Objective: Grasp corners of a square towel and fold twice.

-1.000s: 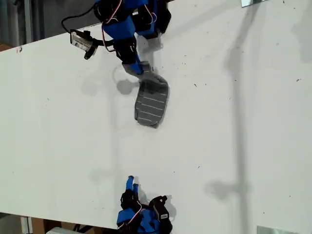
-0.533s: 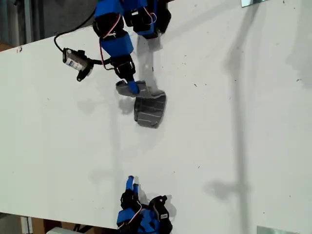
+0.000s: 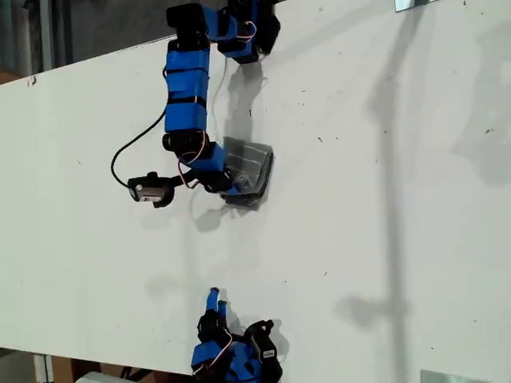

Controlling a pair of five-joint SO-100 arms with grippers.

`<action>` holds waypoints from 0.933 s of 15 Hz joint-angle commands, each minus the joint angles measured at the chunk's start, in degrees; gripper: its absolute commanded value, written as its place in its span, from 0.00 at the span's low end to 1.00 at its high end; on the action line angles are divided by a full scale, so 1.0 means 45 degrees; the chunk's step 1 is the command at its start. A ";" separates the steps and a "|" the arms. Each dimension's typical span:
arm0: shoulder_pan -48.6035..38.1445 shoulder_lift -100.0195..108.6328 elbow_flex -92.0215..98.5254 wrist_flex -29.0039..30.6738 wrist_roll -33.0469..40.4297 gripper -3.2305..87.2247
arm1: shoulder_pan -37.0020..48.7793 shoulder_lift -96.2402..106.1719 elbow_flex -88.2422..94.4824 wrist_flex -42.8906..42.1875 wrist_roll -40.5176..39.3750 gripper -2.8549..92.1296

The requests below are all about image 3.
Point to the brown cardboard box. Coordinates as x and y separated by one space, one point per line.
108 369

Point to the white table leg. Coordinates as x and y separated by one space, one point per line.
43 368

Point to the black camera box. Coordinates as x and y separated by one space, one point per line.
149 190
263 343

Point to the black camera stalk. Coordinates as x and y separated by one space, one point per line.
187 181

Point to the grey striped square towel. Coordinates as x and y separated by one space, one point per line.
251 167

